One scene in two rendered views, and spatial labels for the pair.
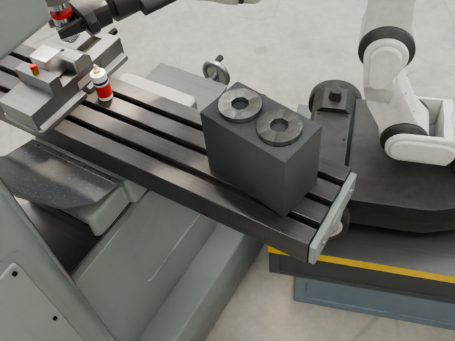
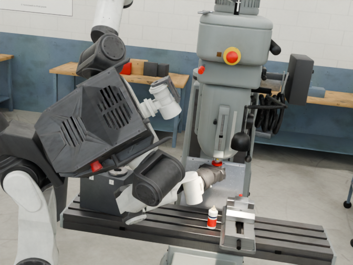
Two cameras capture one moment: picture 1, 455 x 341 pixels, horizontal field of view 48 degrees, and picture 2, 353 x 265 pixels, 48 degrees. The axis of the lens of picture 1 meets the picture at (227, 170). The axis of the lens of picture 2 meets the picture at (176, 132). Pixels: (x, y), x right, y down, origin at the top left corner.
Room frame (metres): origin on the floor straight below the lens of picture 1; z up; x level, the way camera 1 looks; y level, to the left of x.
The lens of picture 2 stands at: (2.29, -0.68, 1.94)
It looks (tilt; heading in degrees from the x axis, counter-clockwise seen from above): 19 degrees down; 149
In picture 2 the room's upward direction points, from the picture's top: 5 degrees clockwise
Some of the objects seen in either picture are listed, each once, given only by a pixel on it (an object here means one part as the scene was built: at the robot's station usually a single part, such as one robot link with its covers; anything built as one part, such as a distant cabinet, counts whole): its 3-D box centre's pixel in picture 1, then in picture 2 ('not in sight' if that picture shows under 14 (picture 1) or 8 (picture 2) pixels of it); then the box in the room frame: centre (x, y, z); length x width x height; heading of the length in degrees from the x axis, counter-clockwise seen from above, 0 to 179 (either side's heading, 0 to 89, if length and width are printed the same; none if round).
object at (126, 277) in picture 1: (143, 207); not in sight; (1.02, 0.30, 0.47); 0.80 x 0.30 x 0.60; 143
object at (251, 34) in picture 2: not in sight; (233, 35); (0.99, 0.33, 1.81); 0.47 x 0.26 x 0.16; 143
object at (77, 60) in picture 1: (66, 55); (240, 214); (1.12, 0.39, 1.06); 0.12 x 0.06 x 0.04; 52
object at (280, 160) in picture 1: (261, 147); (107, 187); (0.70, -0.08, 1.07); 0.22 x 0.12 x 0.20; 43
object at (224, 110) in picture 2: not in sight; (221, 131); (1.09, 0.25, 1.45); 0.04 x 0.04 x 0.21; 53
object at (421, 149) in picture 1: (420, 129); not in sight; (1.03, -0.61, 0.68); 0.21 x 0.20 x 0.13; 71
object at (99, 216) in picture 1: (112, 143); (205, 247); (1.00, 0.32, 0.83); 0.50 x 0.35 x 0.12; 143
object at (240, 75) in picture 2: not in sight; (229, 67); (0.96, 0.34, 1.68); 0.34 x 0.24 x 0.10; 143
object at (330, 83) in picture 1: (334, 103); not in sight; (1.37, -0.44, 0.50); 0.20 x 0.05 x 0.20; 71
